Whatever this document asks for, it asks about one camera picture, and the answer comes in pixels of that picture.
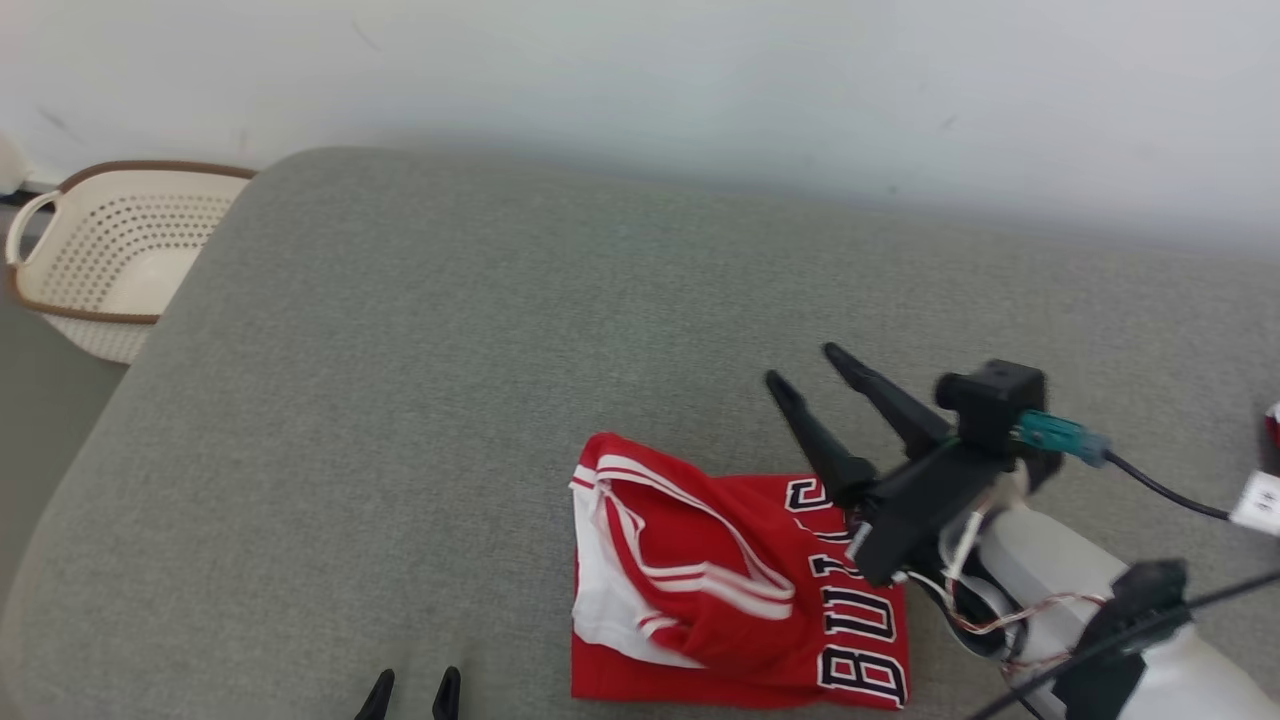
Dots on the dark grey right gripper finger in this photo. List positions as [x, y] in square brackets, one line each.
[895, 405]
[825, 445]

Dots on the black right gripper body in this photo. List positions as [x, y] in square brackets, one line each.
[925, 505]

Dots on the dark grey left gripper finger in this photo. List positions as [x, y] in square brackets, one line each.
[377, 700]
[447, 698]

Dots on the red white basketball jersey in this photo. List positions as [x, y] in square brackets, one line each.
[720, 560]

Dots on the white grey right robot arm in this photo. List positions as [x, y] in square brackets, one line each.
[1050, 560]

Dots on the dark red folded garment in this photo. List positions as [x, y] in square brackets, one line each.
[1273, 425]

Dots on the cream perforated laundry basket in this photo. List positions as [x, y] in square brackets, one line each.
[110, 250]

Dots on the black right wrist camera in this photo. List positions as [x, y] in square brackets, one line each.
[995, 400]

